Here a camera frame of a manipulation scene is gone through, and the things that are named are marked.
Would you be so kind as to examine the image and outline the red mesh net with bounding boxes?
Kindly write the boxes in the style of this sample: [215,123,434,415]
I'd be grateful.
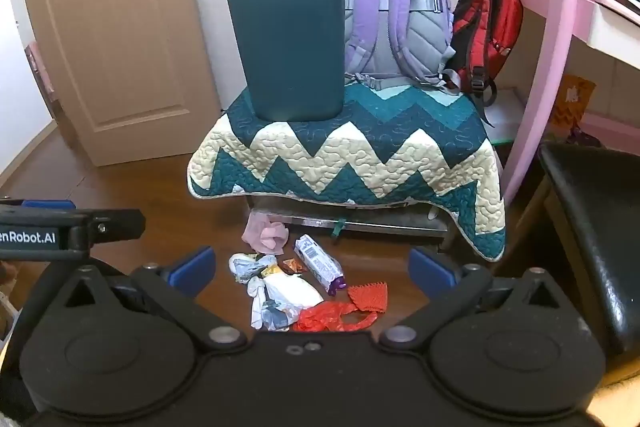
[346,282,390,314]

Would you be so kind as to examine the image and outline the teal zigzag quilted blanket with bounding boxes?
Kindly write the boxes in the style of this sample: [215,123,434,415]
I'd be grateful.
[187,82,507,264]

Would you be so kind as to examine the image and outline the beige wooden door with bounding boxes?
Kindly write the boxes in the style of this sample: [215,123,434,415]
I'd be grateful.
[15,0,221,168]

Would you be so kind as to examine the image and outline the purple grey backpack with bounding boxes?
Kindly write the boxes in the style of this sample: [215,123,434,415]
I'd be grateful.
[325,0,458,95]

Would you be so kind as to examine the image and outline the black padded stool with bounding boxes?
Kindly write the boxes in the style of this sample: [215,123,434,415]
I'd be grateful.
[537,142,640,358]

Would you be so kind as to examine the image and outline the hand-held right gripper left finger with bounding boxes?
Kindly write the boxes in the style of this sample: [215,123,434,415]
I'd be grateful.
[62,247,248,350]

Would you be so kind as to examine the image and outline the orange paper bag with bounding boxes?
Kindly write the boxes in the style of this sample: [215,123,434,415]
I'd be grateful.
[550,74,597,128]

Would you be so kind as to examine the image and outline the white cookie packet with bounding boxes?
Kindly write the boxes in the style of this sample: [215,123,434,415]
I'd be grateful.
[292,234,347,298]

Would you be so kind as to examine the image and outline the red black backpack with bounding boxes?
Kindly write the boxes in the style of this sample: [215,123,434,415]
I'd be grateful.
[445,0,525,128]

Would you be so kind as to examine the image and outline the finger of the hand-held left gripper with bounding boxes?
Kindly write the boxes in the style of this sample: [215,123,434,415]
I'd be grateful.
[87,208,146,253]

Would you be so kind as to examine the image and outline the dark teal pillow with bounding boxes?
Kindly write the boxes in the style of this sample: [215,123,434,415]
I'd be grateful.
[225,0,347,122]

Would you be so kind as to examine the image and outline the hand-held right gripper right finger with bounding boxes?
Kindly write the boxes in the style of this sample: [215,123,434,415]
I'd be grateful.
[381,248,568,350]

